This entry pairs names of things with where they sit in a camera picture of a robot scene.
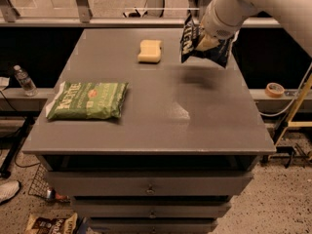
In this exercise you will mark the roll of masking tape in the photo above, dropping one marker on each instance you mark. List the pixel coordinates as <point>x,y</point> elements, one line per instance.
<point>274,90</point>

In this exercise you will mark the green Kettle chip bag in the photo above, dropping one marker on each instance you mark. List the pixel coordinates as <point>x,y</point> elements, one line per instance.
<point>84,101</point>

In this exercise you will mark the wire basket on floor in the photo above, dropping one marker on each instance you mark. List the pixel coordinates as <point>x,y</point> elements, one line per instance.
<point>39,187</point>

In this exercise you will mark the white shoe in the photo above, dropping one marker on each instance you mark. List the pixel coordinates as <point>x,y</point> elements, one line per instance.
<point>8,191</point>

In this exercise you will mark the clear plastic water bottle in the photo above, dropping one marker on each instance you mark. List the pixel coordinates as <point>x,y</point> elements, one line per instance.
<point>25,81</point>

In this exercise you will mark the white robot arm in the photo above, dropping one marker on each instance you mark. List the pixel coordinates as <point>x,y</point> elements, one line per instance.
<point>223,18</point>

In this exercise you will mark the metal railing frame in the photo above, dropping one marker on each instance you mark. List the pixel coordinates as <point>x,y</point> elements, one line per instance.
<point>99,13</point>

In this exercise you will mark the grey drawer cabinet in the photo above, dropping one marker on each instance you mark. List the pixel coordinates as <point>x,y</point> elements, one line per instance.
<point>186,143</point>

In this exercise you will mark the yellow ladder frame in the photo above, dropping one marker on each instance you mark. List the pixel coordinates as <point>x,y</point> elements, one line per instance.
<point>288,121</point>

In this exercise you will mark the blue Kettle chip bag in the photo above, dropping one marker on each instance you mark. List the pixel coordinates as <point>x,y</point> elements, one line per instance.
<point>191,31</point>

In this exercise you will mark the brown snack bag on floor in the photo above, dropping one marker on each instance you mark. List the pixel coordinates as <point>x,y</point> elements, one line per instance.
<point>41,225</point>

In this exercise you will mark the yellow sponge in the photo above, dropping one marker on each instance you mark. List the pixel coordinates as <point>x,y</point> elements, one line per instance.
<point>150,51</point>

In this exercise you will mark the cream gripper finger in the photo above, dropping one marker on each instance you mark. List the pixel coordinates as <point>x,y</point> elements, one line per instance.
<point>205,42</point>

